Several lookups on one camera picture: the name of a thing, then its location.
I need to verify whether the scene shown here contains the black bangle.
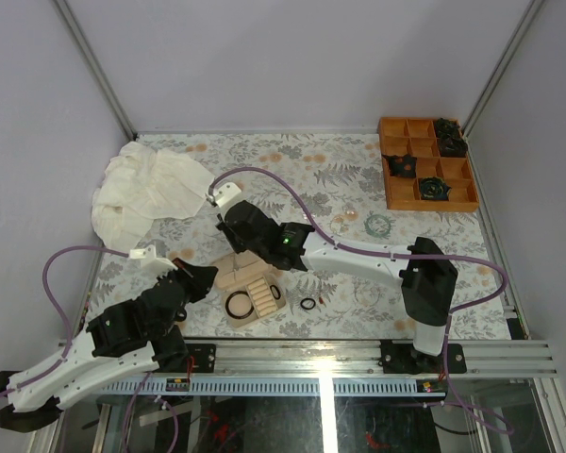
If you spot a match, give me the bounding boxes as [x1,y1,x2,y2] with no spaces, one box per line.
[225,291,254,320]

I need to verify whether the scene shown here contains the beige jewelry box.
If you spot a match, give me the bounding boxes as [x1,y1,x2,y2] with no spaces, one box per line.
[213,251,288,329]

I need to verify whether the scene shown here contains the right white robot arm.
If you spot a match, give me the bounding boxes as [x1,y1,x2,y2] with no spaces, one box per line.
[215,200,458,373]

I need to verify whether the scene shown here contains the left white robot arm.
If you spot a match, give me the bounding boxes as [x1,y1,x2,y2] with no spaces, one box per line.
[0,259,218,433]

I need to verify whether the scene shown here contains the floral patterned tablecloth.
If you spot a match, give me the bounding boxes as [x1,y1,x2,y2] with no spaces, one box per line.
[86,134,508,354]

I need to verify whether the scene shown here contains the white crumpled cloth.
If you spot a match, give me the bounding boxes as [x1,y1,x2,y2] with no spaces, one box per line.
[91,142,214,253]

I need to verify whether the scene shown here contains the black flower orange dots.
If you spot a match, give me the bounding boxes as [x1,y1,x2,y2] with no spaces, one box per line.
[384,154,417,178]

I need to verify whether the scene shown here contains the orange wooden divided tray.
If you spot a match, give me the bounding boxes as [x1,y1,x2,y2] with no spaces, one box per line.
[378,117,479,212]

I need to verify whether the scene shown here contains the black flower green swirls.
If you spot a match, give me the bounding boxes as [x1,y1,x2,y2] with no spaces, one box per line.
[418,176,451,202]

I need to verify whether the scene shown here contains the black fabric flower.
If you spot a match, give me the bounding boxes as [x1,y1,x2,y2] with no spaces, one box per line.
[437,135,468,158]
[433,118,461,136]

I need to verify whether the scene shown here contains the black fabric flower top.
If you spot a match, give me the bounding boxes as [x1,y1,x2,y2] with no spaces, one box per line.
[433,118,461,136]

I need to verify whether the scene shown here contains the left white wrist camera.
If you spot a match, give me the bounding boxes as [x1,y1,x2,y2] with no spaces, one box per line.
[128,245,176,277]

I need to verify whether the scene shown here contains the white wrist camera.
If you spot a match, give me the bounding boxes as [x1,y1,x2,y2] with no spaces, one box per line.
[207,182,243,210]
[128,245,176,277]

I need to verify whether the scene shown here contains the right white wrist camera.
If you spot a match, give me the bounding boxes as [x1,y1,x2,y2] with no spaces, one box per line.
[207,182,243,210]

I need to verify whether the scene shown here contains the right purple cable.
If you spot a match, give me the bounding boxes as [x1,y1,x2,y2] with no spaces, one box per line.
[205,167,515,435]

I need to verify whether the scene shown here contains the purple cable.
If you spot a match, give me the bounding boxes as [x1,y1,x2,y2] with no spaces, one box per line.
[205,167,515,435]
[0,244,133,428]

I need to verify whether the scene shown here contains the thin silver cuff bracelet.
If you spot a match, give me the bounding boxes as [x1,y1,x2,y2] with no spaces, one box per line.
[353,284,384,310]

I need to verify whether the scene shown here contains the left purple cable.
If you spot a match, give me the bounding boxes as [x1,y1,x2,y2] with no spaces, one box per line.
[0,244,133,428]

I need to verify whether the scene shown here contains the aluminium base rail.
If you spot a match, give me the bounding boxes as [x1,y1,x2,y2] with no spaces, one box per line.
[91,339,557,399]

